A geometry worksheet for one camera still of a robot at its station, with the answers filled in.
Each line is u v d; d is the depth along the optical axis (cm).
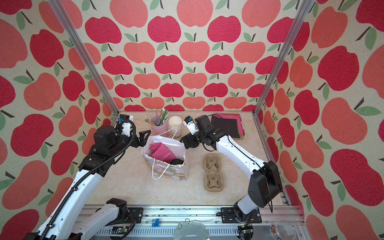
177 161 77
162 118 95
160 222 74
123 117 59
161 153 76
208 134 62
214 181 83
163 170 65
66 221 39
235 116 114
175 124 94
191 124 72
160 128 96
